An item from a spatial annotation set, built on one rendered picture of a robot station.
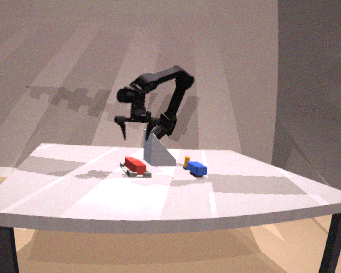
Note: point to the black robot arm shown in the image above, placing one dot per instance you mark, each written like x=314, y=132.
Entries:
x=147, y=82

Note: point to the orange rectangular block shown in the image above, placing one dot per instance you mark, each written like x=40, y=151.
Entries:
x=187, y=159

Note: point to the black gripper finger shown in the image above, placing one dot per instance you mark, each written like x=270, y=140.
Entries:
x=148, y=130
x=123, y=127

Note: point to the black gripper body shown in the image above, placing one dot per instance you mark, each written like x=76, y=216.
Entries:
x=123, y=119

